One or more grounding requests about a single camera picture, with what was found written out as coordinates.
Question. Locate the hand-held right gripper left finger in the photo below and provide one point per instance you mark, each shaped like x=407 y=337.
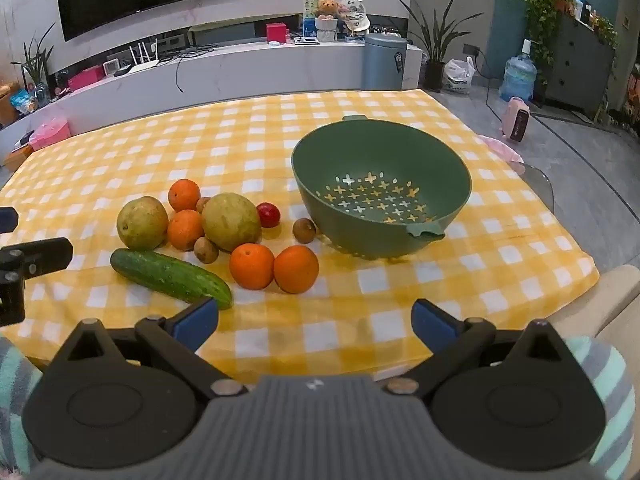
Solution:
x=197 y=317

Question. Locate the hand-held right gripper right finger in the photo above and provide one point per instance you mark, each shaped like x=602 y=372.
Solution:
x=432 y=322

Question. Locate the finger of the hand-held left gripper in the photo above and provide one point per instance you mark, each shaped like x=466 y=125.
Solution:
x=40 y=254
x=7 y=220

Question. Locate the green cucumber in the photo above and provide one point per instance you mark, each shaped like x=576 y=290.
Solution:
x=167 y=275

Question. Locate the brown kiwi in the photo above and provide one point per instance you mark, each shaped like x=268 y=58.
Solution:
x=202 y=204
x=206 y=250
x=304 y=230

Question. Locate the orange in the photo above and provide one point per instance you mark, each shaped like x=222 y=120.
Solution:
x=252 y=266
x=185 y=231
x=296 y=270
x=184 y=195

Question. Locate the large yellowish pear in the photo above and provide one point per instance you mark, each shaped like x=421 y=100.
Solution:
x=231 y=221

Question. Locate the green pear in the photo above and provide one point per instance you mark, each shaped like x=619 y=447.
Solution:
x=142 y=222

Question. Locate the green colander bowl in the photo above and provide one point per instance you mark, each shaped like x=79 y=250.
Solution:
x=350 y=160

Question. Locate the orange cardboard box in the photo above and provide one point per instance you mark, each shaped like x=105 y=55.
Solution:
x=17 y=156

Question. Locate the pink plastic container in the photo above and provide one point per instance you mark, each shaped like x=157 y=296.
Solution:
x=50 y=132

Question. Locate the striped pajama leg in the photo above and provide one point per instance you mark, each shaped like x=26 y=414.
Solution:
x=605 y=385
x=15 y=400

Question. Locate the small thin-leaf potted plant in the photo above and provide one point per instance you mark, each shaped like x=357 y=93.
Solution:
x=37 y=67

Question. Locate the pink flat box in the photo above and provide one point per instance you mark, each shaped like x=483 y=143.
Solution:
x=85 y=79

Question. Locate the clear plastic chair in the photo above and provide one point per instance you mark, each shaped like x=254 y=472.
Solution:
x=537 y=182

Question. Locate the yellow checked tablecloth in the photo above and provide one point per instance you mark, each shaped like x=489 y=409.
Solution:
x=200 y=140

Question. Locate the cream armchair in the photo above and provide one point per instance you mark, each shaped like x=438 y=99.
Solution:
x=610 y=300

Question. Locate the small white desk clock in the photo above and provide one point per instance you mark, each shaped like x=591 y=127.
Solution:
x=111 y=66

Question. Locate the white router with antennas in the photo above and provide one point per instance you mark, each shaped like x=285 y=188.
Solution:
x=145 y=64

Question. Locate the pink space heater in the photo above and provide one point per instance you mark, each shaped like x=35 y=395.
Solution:
x=516 y=120

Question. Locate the white plastic bag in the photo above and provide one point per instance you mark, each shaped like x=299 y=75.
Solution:
x=459 y=77

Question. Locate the white marble television console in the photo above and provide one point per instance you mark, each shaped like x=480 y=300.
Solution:
x=250 y=72

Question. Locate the blue water jug with pump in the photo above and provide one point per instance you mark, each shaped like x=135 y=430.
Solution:
x=519 y=77

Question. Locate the blue-grey pedal trash can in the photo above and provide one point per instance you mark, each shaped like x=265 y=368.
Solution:
x=382 y=62

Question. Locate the long-leaf potted plant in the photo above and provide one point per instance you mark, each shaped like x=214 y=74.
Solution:
x=436 y=45

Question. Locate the grey drawer cabinet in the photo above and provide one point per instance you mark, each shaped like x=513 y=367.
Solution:
x=580 y=67

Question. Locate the red box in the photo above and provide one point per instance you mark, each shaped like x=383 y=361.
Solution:
x=276 y=31

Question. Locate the small digital scale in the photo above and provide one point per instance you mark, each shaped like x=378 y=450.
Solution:
x=305 y=40

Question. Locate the printed picture board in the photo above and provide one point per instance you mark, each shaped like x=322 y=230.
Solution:
x=350 y=10

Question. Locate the brown teddy bear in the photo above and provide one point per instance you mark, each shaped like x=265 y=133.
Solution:
x=327 y=10

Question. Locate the trailing ivy plant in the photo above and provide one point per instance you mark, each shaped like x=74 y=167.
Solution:
x=542 y=10

